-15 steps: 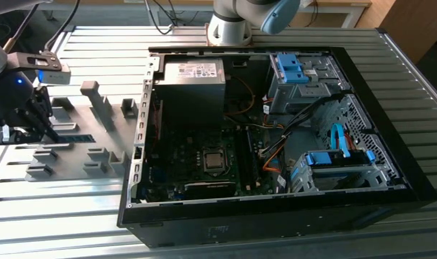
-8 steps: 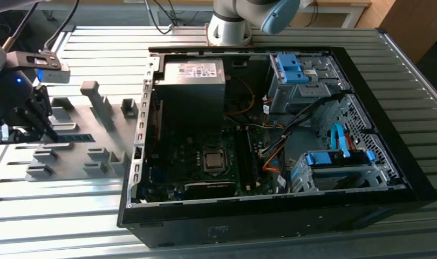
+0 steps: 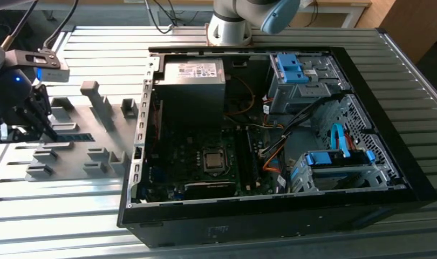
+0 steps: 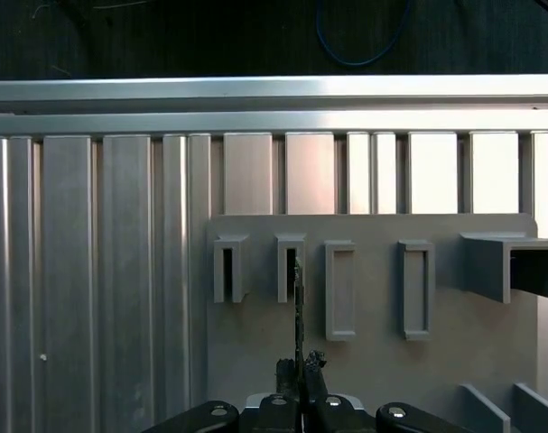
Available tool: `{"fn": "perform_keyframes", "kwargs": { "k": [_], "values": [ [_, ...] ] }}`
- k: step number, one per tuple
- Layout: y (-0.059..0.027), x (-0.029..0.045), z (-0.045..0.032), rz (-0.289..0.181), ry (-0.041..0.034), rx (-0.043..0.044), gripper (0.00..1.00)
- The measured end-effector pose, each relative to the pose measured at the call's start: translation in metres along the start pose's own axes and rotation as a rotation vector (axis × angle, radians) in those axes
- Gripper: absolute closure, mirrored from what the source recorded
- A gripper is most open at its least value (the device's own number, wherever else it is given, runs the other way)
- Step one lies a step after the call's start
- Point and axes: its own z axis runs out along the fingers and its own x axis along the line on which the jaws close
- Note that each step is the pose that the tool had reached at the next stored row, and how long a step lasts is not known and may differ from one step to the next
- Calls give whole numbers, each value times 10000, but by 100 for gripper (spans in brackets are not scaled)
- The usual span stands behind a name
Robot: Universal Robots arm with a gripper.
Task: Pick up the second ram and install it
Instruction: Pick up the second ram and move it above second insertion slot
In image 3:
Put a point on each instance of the low grey drive cage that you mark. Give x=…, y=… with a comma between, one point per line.
x=348, y=171

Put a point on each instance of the silver CPU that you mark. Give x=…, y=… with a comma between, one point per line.
x=215, y=159

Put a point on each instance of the blue carrier with disk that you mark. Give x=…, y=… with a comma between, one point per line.
x=323, y=157

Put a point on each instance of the black PC case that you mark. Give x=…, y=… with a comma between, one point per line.
x=240, y=224

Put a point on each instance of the grey parts rack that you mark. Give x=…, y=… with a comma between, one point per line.
x=82, y=116

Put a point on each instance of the tall grey drive cage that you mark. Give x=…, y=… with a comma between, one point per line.
x=293, y=97

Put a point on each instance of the green motherboard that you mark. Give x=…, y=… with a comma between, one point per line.
x=175, y=162

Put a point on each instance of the black RAM slot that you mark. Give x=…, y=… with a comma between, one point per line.
x=241, y=159

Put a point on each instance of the blue plastic latch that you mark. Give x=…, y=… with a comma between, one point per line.
x=295, y=172

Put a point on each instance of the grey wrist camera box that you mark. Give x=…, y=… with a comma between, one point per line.
x=54, y=75

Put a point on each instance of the grey power supply unit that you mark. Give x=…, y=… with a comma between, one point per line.
x=189, y=94

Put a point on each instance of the wooden cabinet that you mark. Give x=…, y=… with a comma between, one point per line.
x=412, y=27

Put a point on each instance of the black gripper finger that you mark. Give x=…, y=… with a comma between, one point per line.
x=32, y=121
x=42, y=97

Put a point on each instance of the green RAM stick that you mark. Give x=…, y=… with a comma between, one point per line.
x=78, y=137

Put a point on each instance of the black CPU socket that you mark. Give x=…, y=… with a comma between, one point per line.
x=215, y=171

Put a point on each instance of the black graphics card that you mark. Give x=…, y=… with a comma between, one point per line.
x=211, y=190

